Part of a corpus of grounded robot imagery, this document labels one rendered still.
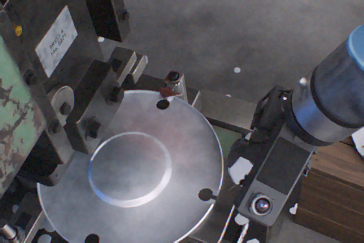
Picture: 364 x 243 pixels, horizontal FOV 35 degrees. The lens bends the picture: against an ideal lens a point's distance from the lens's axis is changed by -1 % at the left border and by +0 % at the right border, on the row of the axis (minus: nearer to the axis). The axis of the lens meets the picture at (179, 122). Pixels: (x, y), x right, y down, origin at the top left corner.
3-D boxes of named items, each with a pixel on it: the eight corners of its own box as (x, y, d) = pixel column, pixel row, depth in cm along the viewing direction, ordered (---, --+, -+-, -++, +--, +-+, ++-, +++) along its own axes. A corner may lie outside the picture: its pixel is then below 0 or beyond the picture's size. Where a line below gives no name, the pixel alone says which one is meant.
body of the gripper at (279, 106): (305, 129, 73) (360, 89, 62) (289, 188, 69) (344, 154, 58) (253, 102, 72) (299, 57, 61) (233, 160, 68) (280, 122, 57)
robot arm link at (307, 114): (369, 141, 54) (296, 104, 53) (342, 157, 58) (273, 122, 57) (382, 80, 58) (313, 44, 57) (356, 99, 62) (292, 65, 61)
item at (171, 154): (3, 217, 86) (1, 216, 85) (91, 74, 100) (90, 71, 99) (178, 288, 78) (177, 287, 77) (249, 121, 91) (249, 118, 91)
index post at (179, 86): (189, 102, 103) (184, 69, 95) (182, 115, 102) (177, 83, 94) (175, 98, 104) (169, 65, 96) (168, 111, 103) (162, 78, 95)
